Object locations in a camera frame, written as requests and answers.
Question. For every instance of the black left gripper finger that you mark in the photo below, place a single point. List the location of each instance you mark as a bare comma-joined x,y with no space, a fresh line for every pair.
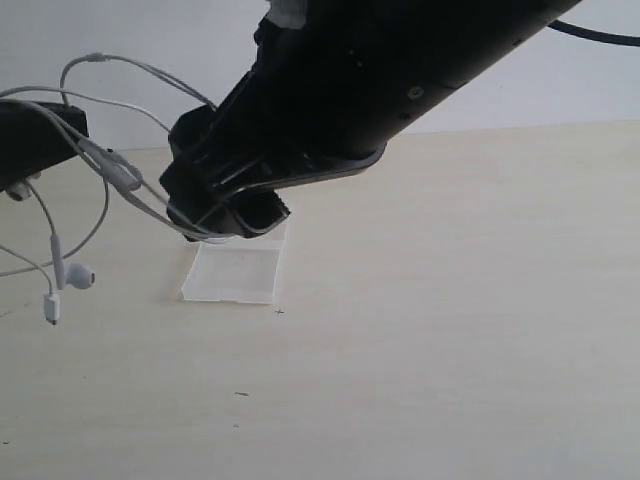
29,144

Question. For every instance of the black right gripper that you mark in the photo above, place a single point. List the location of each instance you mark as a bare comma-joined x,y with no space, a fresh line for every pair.
230,161

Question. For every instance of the white wired earphones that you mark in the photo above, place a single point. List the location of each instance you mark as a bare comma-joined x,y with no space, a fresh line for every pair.
112,168

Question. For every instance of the clear plastic storage case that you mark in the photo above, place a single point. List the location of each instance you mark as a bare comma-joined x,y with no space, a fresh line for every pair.
238,270

